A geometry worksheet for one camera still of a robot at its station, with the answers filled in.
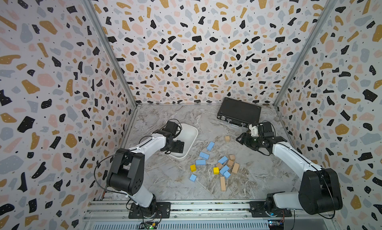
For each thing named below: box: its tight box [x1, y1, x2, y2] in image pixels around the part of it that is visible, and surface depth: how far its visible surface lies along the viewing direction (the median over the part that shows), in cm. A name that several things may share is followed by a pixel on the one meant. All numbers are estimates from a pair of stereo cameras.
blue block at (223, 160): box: [217, 155, 229, 165], surface depth 93 cm
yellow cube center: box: [213, 166, 220, 175], surface depth 87 cm
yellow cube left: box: [189, 164, 197, 173], surface depth 87 cm
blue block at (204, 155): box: [198, 151, 210, 160], surface depth 94 cm
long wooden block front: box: [219, 176, 227, 192], surface depth 83 cm
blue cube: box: [189, 173, 198, 183], surface depth 84 cm
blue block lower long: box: [219, 164, 230, 175], surface depth 89 cm
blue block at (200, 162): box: [195, 159, 206, 166], surface depth 92 cm
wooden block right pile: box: [231, 162, 240, 174], surface depth 88 cm
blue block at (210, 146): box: [206, 141, 215, 152], surface depth 99 cm
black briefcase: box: [216, 97, 262, 128], surface depth 112 cm
